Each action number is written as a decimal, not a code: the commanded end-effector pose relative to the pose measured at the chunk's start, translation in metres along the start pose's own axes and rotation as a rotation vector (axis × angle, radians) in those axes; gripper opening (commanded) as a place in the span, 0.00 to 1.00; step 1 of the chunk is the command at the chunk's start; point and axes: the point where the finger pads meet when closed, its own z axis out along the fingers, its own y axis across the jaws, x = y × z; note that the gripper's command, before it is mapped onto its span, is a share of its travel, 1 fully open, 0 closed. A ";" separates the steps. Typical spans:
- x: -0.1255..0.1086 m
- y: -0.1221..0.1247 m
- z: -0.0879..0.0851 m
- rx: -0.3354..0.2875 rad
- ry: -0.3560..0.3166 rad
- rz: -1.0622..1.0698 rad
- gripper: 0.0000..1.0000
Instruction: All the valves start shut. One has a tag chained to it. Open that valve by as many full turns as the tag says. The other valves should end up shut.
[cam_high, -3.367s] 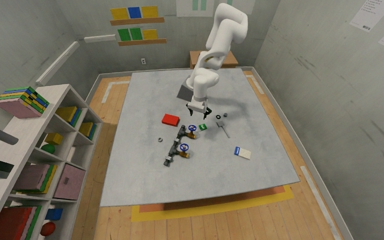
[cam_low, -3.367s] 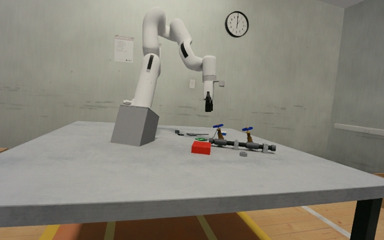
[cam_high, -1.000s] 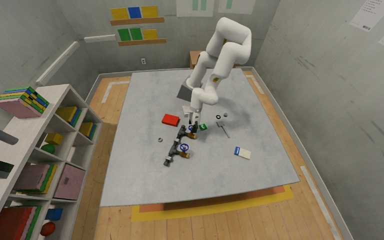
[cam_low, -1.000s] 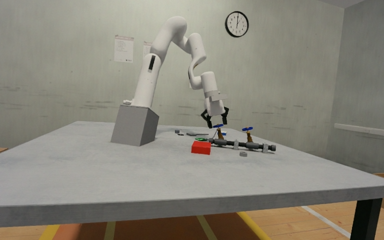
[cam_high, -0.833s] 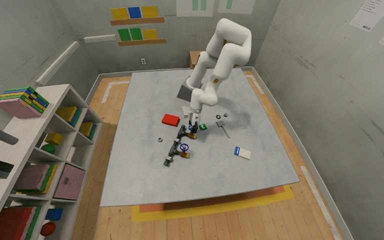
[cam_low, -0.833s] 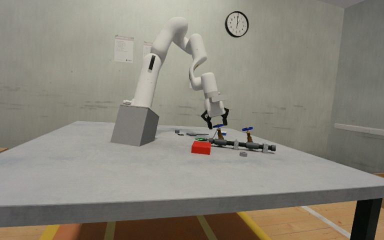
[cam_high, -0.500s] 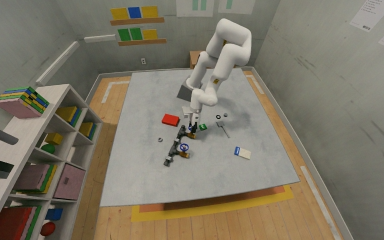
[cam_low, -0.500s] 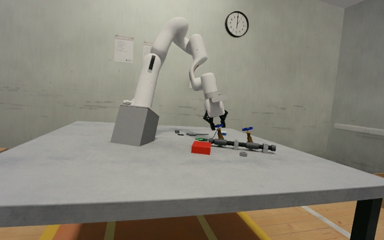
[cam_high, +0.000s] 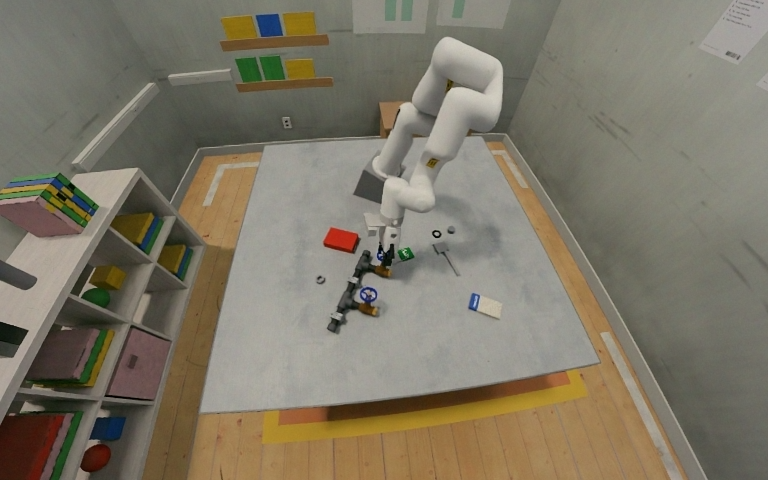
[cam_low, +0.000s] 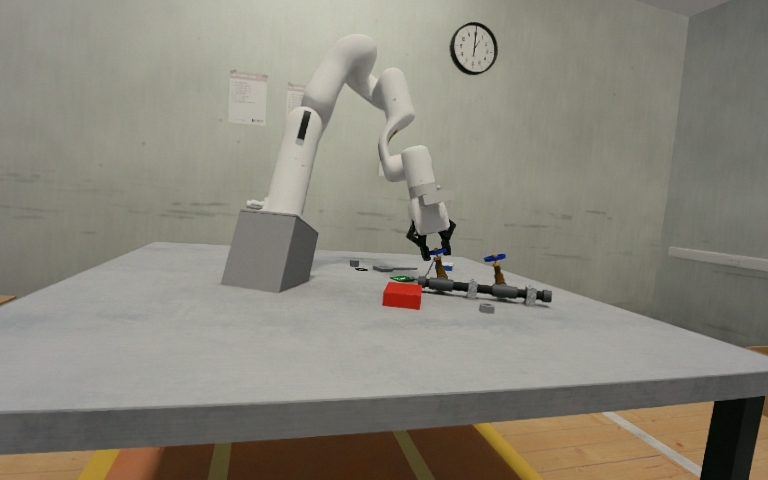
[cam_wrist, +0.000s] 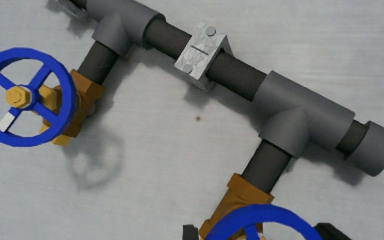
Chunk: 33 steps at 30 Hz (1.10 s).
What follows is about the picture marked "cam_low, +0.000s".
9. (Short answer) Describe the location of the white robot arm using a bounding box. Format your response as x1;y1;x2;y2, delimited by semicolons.
246;34;455;223

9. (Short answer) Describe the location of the red block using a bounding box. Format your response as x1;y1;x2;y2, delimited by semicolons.
382;282;422;310

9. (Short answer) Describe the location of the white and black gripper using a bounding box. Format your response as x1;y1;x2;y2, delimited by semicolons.
406;197;456;261

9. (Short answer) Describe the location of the green tag with silver chain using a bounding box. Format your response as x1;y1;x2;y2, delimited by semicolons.
390;256;441;282

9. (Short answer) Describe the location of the grey pipe assembly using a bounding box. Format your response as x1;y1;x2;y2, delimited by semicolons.
418;254;552;307

